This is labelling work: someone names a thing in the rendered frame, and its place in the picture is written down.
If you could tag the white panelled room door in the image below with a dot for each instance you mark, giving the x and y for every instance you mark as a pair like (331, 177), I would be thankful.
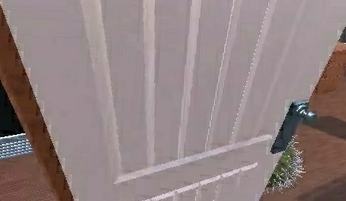
(168, 88)

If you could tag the green house plant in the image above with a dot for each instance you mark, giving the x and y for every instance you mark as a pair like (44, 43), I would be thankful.
(287, 169)

